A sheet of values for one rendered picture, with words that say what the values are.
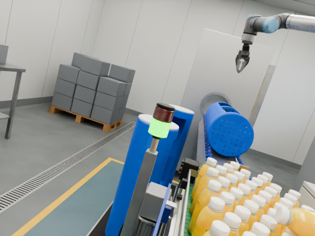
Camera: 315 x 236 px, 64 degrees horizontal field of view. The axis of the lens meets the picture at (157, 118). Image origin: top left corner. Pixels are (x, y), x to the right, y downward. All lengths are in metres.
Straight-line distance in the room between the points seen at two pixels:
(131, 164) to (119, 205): 0.30
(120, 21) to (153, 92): 1.96
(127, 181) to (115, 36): 5.42
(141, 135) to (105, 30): 5.50
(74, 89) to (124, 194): 3.39
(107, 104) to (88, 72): 0.65
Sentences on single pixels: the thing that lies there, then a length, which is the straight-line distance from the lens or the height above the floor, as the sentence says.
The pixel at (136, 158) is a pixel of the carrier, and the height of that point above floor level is 0.79.
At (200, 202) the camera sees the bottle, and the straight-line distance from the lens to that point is 0.82.
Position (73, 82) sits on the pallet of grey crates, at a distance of 4.86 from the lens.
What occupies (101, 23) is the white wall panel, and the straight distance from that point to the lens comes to 6.97.
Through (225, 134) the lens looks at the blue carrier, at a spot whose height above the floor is 1.09.
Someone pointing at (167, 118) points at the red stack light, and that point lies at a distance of 0.78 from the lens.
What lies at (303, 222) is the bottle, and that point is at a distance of 0.71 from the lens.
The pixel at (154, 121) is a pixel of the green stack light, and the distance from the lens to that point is 0.79.
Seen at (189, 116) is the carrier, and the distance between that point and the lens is 2.53.
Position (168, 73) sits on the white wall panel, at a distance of 6.37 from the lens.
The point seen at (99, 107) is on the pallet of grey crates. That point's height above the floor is 0.39.
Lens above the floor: 1.36
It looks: 11 degrees down
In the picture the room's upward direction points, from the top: 17 degrees clockwise
